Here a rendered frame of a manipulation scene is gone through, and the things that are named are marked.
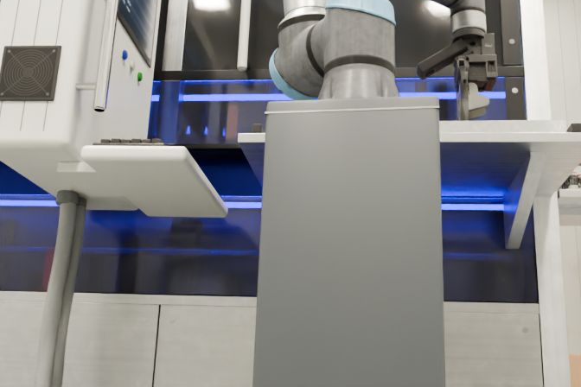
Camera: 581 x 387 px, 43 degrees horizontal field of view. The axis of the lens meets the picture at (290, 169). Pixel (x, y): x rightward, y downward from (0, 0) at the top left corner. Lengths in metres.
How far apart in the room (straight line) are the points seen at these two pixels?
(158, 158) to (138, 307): 0.61
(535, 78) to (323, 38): 0.88
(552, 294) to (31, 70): 1.25
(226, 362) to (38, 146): 0.70
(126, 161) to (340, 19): 0.48
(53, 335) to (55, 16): 0.67
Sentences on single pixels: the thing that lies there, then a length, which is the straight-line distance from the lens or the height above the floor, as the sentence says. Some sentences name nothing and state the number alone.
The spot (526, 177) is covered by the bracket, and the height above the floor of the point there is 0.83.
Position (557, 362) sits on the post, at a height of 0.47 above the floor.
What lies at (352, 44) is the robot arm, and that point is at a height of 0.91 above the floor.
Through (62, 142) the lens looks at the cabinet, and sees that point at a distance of 1.43.
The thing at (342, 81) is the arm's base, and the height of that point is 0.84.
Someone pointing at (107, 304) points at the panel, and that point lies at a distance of 1.90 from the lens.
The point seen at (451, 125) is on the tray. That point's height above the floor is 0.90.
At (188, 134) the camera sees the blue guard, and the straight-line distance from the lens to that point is 1.95.
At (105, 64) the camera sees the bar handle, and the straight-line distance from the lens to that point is 1.47.
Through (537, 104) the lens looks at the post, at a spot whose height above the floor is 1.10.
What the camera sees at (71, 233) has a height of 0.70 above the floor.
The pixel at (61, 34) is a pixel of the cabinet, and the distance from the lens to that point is 1.52.
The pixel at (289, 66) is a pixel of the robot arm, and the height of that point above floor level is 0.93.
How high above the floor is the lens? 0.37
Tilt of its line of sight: 17 degrees up
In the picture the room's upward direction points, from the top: 2 degrees clockwise
